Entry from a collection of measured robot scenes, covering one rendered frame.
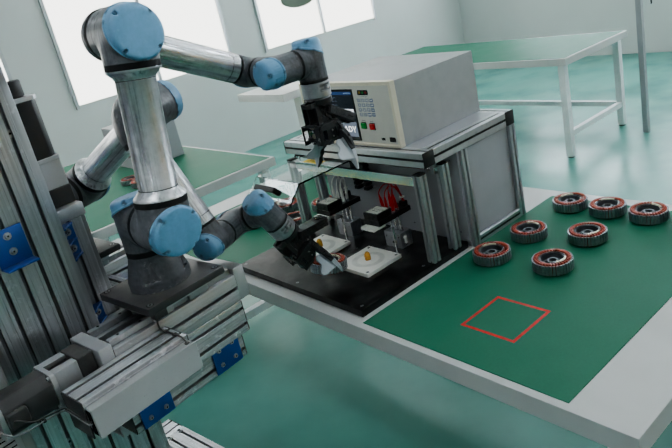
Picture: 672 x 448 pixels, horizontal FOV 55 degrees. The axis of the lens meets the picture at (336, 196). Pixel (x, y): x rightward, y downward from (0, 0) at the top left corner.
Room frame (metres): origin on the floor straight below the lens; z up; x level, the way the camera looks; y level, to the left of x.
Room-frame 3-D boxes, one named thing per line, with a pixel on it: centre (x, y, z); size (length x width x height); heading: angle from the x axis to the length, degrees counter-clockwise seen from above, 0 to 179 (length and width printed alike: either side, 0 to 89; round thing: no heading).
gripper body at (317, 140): (1.66, -0.01, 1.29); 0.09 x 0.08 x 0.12; 135
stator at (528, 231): (1.83, -0.56, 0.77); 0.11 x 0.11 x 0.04
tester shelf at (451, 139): (2.16, -0.24, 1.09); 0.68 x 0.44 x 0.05; 37
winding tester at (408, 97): (2.15, -0.25, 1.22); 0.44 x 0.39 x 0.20; 37
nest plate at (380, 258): (1.87, -0.05, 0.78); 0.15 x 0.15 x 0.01; 37
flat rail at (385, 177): (2.03, -0.06, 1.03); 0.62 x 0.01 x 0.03; 37
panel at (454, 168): (2.12, -0.18, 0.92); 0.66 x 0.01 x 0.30; 37
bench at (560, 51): (5.54, -1.49, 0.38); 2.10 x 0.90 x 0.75; 37
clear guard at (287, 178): (2.07, 0.09, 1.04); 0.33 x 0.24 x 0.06; 127
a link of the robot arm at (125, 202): (1.47, 0.46, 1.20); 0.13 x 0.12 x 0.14; 37
